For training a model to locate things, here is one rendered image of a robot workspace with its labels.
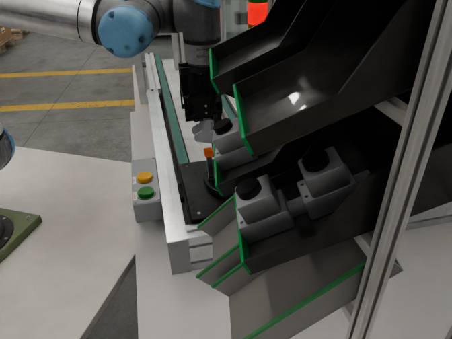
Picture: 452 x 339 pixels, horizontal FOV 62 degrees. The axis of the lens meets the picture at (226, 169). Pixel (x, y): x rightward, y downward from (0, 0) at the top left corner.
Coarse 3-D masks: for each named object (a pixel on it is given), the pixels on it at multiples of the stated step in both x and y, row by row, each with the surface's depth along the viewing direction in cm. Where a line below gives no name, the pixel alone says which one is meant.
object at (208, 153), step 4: (204, 148) 90; (208, 148) 90; (204, 152) 89; (208, 152) 89; (212, 152) 89; (208, 156) 89; (212, 156) 89; (208, 160) 90; (208, 164) 91; (212, 164) 91; (208, 168) 91; (212, 168) 92; (208, 172) 93; (212, 172) 92
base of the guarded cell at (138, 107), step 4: (144, 68) 205; (144, 72) 199; (164, 72) 199; (144, 76) 194; (136, 80) 190; (136, 84) 185; (148, 84) 185; (136, 88) 180; (148, 88) 180; (136, 92) 176; (136, 96) 172; (136, 100) 168; (136, 104) 165; (140, 104) 165; (144, 104) 165; (148, 104) 164; (136, 108) 161; (140, 108) 161; (144, 108) 161; (148, 108) 161
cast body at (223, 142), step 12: (228, 120) 57; (216, 132) 57; (228, 132) 57; (240, 132) 56; (216, 144) 57; (228, 144) 57; (240, 144) 57; (216, 156) 59; (228, 156) 58; (240, 156) 58; (228, 168) 60
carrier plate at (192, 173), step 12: (180, 168) 102; (192, 168) 102; (204, 168) 102; (192, 180) 97; (192, 192) 93; (204, 192) 93; (192, 204) 89; (204, 204) 89; (216, 204) 89; (192, 216) 85; (204, 216) 85
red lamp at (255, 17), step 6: (252, 6) 91; (258, 6) 90; (264, 6) 91; (252, 12) 91; (258, 12) 91; (264, 12) 91; (252, 18) 92; (258, 18) 92; (264, 18) 92; (252, 24) 93
